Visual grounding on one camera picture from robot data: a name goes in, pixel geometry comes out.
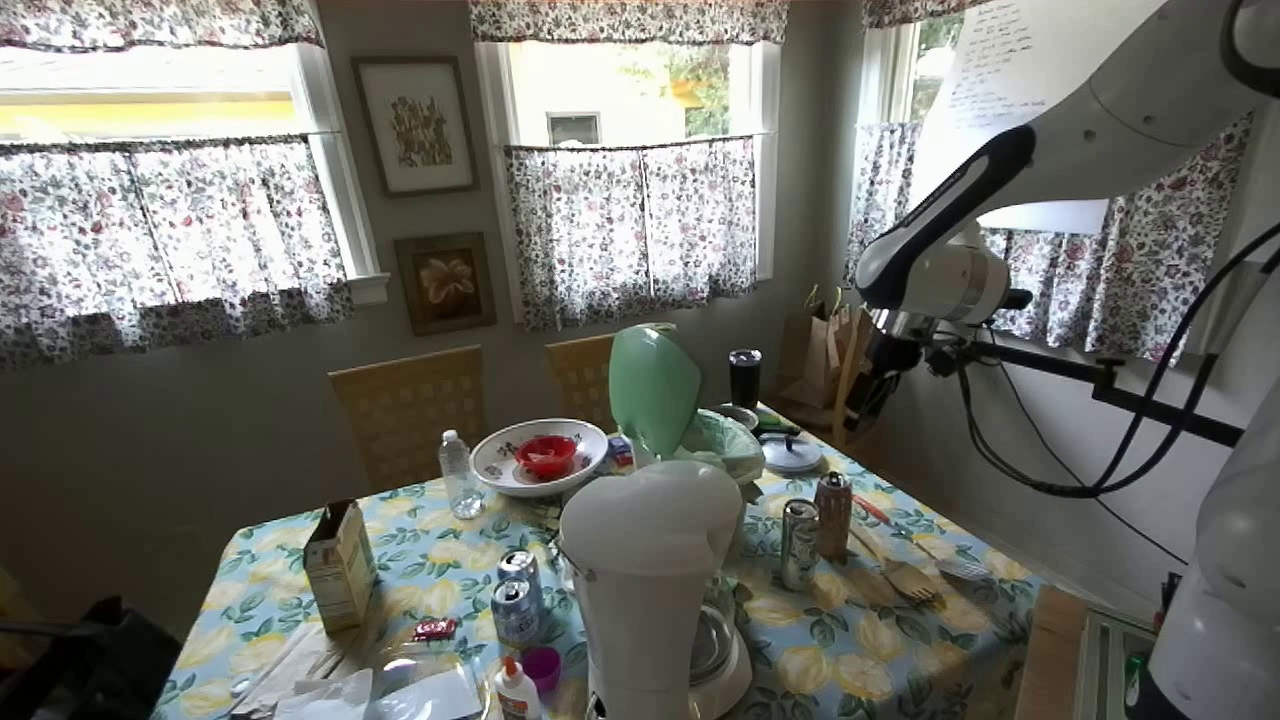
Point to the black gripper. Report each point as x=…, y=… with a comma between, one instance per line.
x=891, y=357

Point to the orange soda can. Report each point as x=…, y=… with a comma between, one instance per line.
x=833, y=502

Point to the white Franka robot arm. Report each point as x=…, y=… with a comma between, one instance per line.
x=1078, y=176

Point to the silver soda can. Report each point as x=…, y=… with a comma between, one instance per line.
x=796, y=542

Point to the side wooden chair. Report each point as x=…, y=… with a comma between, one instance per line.
x=820, y=357

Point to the round grey lid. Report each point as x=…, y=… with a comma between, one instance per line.
x=791, y=452

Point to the black tumbler cup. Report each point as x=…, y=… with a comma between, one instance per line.
x=746, y=367

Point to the wooden spoon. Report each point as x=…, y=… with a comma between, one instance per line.
x=902, y=578

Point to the lemon print tablecloth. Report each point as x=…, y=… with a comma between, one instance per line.
x=841, y=646

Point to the right floral curtain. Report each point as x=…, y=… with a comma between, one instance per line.
x=1124, y=285

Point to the floral curtain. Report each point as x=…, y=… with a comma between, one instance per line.
x=1124, y=285
x=150, y=244
x=616, y=235

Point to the middle floral curtain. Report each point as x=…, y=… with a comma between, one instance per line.
x=616, y=235

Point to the white coffee maker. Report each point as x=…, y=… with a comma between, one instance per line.
x=645, y=550

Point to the small blue white jar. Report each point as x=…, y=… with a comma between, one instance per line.
x=518, y=602

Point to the clear plastic bottle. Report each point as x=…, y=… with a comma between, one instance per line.
x=456, y=472

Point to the lower framed picture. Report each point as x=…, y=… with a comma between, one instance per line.
x=445, y=280

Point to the framed picture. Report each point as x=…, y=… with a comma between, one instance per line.
x=445, y=280
x=419, y=123

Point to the purple small cup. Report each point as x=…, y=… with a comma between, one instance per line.
x=543, y=664

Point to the left wooden chair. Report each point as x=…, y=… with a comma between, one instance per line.
x=398, y=409

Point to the white glue bottle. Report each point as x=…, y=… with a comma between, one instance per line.
x=518, y=695

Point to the upper framed picture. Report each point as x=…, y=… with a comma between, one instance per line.
x=419, y=123

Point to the small red item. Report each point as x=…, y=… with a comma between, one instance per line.
x=438, y=629

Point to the brown carton box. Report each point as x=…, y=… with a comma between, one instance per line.
x=339, y=565

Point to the left floral curtain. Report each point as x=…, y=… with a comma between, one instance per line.
x=150, y=244

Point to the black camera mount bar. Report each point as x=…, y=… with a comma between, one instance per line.
x=1098, y=377

